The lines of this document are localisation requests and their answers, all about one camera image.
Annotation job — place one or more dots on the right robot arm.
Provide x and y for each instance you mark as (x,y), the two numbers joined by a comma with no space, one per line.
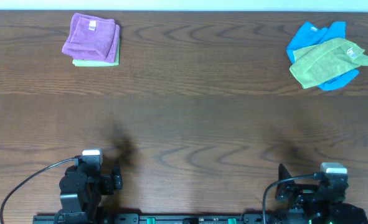
(322,203)

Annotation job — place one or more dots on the green microfiber cloth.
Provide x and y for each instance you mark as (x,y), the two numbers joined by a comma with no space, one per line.
(319,63)

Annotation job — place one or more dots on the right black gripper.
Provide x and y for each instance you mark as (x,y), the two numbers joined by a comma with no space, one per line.
(283,186)

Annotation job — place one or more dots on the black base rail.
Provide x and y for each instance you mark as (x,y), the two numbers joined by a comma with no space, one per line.
(132,218)

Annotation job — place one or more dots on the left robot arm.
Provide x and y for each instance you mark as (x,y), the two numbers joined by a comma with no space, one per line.
(81,189)

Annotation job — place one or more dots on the light green folded cloth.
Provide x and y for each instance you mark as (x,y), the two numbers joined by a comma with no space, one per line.
(92,63)

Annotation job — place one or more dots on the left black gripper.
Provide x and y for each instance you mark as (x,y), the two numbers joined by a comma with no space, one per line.
(117,180)

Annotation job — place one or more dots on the blue crumpled cloth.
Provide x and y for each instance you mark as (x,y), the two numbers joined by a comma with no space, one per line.
(309,35)

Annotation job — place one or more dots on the purple folded cloth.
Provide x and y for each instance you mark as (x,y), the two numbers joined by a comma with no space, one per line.
(92,38)

